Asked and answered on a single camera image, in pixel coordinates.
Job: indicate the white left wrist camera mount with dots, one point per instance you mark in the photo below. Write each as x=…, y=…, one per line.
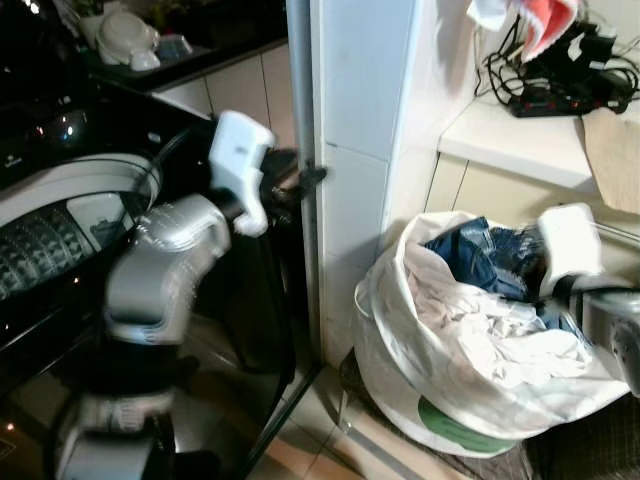
x=238, y=150

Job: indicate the black power strip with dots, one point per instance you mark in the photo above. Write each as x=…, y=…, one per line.
x=570, y=103

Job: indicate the grey metal door frame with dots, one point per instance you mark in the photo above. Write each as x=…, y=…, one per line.
x=300, y=100

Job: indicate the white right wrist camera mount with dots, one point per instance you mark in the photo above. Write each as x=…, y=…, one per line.
x=570, y=245

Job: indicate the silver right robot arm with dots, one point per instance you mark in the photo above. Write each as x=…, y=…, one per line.
x=610, y=330

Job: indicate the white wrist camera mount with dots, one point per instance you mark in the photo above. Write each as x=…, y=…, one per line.
x=570, y=245
x=238, y=150

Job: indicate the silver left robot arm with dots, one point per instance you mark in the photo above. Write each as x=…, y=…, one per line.
x=165, y=265

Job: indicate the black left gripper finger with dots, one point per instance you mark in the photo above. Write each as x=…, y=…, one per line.
x=312, y=178
x=285, y=158

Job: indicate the white ledge shelf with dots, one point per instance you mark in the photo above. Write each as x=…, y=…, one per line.
x=520, y=140

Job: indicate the white crumpled garment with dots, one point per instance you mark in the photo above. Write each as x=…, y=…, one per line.
x=500, y=345

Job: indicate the red and white cloth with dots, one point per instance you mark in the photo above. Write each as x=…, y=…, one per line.
x=545, y=25

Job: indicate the beige woven cloth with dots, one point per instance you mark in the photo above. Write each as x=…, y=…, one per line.
x=615, y=155

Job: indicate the beige kitchen cabinet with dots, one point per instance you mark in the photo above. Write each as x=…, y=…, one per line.
x=245, y=95

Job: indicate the white laundry bag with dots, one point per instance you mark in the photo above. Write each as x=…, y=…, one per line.
x=420, y=370

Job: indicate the blue denim jeans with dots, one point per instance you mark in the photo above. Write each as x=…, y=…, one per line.
x=480, y=260

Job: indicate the white round kitchen appliance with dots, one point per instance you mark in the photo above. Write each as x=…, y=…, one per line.
x=128, y=40

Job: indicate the black charger block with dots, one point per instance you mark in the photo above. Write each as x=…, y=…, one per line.
x=580, y=50

